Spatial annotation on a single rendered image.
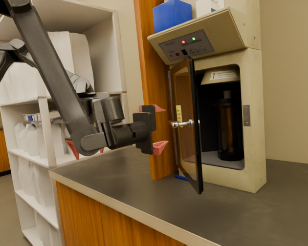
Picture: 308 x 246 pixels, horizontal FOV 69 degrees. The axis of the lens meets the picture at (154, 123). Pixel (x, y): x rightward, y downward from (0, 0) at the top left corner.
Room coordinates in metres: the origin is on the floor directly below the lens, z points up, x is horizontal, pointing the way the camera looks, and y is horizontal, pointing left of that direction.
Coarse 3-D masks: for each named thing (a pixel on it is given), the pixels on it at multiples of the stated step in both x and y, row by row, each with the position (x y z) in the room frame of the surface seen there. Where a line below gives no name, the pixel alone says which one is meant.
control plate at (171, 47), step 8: (200, 32) 0.72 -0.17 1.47; (176, 40) 0.79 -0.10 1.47; (184, 40) 0.77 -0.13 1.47; (192, 40) 0.76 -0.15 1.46; (200, 40) 0.74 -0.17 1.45; (208, 40) 0.73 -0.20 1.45; (168, 48) 0.84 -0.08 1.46; (176, 48) 0.82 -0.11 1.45; (184, 48) 0.80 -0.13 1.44; (192, 48) 0.78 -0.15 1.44; (200, 48) 0.77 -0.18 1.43; (208, 48) 0.75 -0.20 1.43; (168, 56) 0.87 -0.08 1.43; (176, 56) 0.85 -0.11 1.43; (184, 56) 0.83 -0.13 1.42; (192, 56) 0.81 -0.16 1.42
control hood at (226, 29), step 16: (208, 16) 0.67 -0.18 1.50; (224, 16) 0.64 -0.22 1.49; (240, 16) 0.67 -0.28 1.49; (160, 32) 0.80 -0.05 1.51; (176, 32) 0.76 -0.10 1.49; (192, 32) 0.74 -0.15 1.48; (208, 32) 0.71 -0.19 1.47; (224, 32) 0.68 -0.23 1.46; (240, 32) 0.67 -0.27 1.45; (160, 48) 0.86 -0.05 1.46; (224, 48) 0.73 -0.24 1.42; (240, 48) 0.71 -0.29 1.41
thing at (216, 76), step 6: (228, 66) 0.81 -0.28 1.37; (234, 66) 0.81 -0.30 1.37; (210, 72) 0.83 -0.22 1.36; (216, 72) 0.82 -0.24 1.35; (222, 72) 0.80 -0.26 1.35; (228, 72) 0.80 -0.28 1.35; (234, 72) 0.80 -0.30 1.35; (204, 78) 0.86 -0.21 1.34; (210, 78) 0.82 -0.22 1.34; (216, 78) 0.81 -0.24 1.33; (222, 78) 0.80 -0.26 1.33; (228, 78) 0.79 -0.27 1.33; (234, 78) 0.79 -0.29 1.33; (240, 78) 0.80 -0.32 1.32; (204, 84) 0.93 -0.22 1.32; (210, 84) 0.95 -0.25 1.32
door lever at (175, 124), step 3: (171, 120) 0.72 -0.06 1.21; (189, 120) 0.65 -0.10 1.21; (171, 123) 0.69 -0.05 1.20; (174, 123) 0.65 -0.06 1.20; (177, 123) 0.65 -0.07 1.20; (180, 123) 0.65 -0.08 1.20; (183, 123) 0.65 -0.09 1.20; (186, 123) 0.65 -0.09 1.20; (189, 123) 0.65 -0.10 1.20; (174, 126) 0.65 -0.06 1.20; (177, 126) 0.65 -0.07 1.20; (189, 126) 0.65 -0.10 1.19
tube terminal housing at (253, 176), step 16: (192, 0) 0.84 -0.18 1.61; (224, 0) 0.75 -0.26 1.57; (240, 0) 0.72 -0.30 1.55; (256, 0) 0.76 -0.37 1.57; (192, 16) 0.84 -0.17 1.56; (256, 16) 0.76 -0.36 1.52; (256, 32) 0.75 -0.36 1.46; (256, 48) 0.75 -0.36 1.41; (208, 64) 0.81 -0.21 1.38; (224, 64) 0.76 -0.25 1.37; (240, 64) 0.72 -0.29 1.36; (256, 64) 0.75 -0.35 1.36; (256, 80) 0.74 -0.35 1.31; (256, 96) 0.74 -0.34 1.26; (256, 112) 0.73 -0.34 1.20; (256, 128) 0.73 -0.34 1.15; (256, 144) 0.73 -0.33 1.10; (256, 160) 0.72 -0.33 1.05; (208, 176) 0.83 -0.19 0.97; (224, 176) 0.78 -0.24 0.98; (240, 176) 0.74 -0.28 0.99; (256, 176) 0.72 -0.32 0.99
